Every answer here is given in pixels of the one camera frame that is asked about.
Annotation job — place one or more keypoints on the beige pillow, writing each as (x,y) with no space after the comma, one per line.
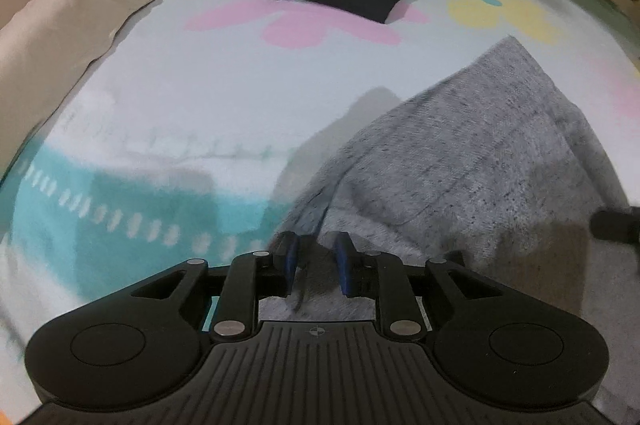
(75,0)

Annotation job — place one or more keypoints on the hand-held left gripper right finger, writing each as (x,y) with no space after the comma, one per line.
(343,262)

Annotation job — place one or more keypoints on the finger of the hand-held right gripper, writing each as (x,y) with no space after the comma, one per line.
(616,225)

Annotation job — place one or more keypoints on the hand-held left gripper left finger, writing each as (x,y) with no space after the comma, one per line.
(291,257)

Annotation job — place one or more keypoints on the grey pants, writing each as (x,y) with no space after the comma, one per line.
(460,165)

